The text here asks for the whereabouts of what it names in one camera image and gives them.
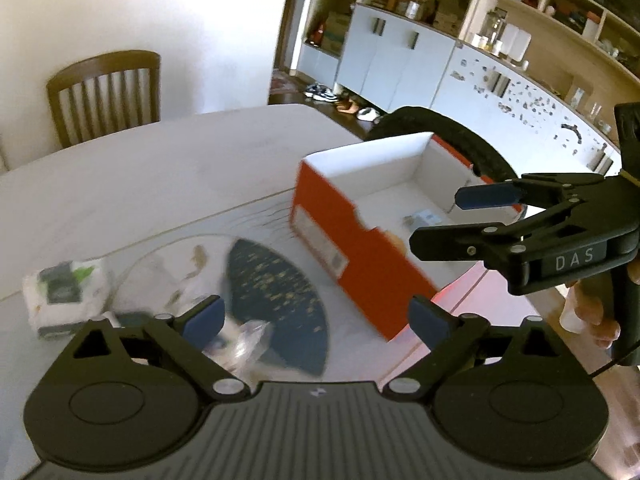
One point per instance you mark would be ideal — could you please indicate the light blue mugwort box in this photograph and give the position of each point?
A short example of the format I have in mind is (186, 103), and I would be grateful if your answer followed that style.
(422, 219)

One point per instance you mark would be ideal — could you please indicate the white cabinet wall unit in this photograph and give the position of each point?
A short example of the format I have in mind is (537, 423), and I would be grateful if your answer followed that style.
(537, 79)

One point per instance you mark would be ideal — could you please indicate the pair of sneakers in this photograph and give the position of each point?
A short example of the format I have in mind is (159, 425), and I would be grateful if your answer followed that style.
(321, 93)

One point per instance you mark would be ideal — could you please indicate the brown wooden chair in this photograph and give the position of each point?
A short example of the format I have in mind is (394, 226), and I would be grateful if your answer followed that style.
(105, 94)

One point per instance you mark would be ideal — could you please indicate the person right hand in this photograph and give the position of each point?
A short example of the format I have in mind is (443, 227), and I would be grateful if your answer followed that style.
(588, 300)

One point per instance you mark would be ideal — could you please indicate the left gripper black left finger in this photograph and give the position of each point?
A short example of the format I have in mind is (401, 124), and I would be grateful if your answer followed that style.
(171, 343)

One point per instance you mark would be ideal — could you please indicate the red cardboard box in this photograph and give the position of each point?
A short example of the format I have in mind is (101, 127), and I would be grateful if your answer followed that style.
(348, 207)

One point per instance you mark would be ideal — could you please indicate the blueberry bread package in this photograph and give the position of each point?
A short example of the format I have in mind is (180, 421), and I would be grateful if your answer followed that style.
(239, 346)

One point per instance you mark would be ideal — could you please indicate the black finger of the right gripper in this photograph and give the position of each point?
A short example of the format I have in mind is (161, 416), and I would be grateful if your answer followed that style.
(539, 190)
(474, 242)

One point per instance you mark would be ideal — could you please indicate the dark blue gold-speckled mat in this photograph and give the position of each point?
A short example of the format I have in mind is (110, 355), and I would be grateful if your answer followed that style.
(266, 287)

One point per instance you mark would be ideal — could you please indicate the white green tissue pack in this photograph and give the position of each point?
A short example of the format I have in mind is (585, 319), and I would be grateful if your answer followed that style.
(61, 298)

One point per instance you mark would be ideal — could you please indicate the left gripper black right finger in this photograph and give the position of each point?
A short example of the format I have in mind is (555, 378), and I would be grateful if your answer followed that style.
(469, 344)

